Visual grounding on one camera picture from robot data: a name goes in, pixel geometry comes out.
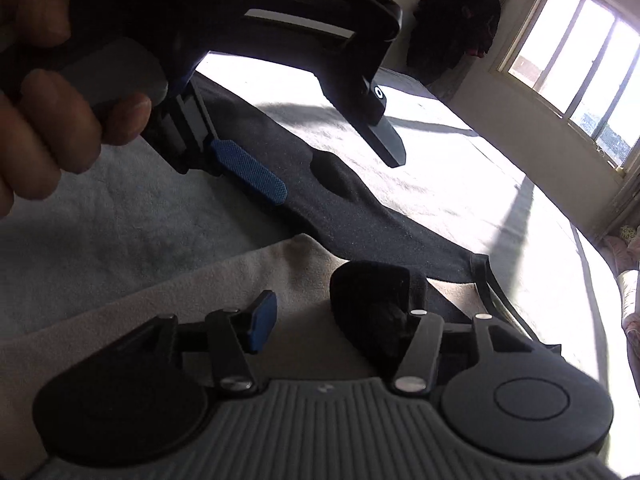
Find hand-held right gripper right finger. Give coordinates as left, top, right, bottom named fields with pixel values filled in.
left=392, top=308, right=563, bottom=395

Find window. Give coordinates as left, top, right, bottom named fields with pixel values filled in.
left=497, top=0, right=640, bottom=176

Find dark hanging clothes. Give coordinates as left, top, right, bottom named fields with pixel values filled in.
left=406, top=0, right=502, bottom=86

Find person's left hand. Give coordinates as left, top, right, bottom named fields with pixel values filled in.
left=0, top=0, right=153, bottom=218

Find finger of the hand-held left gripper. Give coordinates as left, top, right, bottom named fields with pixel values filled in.
left=145, top=80, right=288, bottom=207
left=245, top=0, right=406, bottom=169

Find folded quilt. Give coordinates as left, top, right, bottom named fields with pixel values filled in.
left=617, top=267, right=640, bottom=351

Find black garment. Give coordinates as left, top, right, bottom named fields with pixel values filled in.
left=192, top=72, right=563, bottom=366

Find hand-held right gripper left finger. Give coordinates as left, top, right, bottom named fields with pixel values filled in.
left=117, top=290, right=278, bottom=395

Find mauve cushion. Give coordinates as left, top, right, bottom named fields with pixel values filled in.
left=602, top=234, right=640, bottom=273

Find bed with grey sheet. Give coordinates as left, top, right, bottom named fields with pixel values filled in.
left=0, top=52, right=640, bottom=480

